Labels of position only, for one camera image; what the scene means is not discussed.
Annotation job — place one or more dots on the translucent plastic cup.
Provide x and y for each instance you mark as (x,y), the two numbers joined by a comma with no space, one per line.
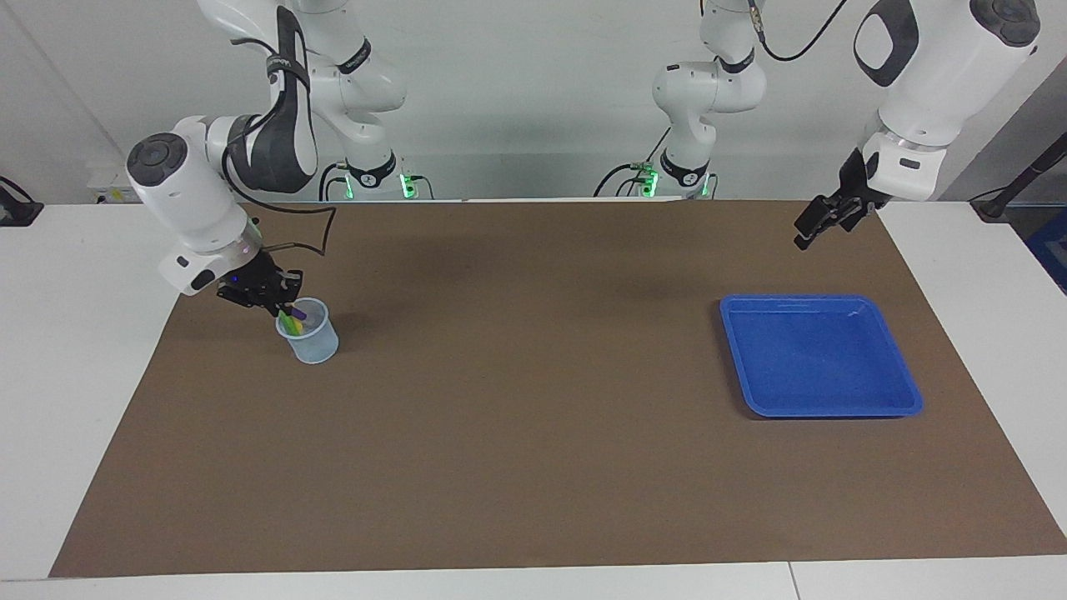
(317,348)

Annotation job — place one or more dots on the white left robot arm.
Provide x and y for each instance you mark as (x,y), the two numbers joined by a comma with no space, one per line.
(925,75)

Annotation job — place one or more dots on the black clamp mount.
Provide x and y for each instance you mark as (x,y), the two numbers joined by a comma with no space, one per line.
(17,208)

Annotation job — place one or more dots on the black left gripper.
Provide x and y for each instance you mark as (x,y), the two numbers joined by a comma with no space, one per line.
(854,187)

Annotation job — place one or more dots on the blue crate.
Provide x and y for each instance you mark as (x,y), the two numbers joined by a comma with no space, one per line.
(1050,250)

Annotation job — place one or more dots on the brown table mat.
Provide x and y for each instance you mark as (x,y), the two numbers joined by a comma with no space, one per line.
(533,400)

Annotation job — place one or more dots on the purple pen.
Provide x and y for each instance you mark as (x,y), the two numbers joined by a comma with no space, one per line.
(298,315)

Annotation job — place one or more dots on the green pen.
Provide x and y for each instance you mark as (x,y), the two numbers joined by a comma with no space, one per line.
(290,325)

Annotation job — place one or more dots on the black stand leg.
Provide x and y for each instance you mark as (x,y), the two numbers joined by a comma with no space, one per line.
(1025,179)

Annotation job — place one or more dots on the white power strip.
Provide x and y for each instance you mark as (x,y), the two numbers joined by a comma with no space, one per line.
(112,183)

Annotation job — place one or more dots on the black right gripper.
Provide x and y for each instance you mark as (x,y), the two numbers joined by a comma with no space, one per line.
(250,283)

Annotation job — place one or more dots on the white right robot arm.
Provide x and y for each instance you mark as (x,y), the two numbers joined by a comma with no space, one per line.
(187,200)

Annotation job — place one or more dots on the blue plastic tray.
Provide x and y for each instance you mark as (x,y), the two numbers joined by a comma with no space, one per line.
(821,358)

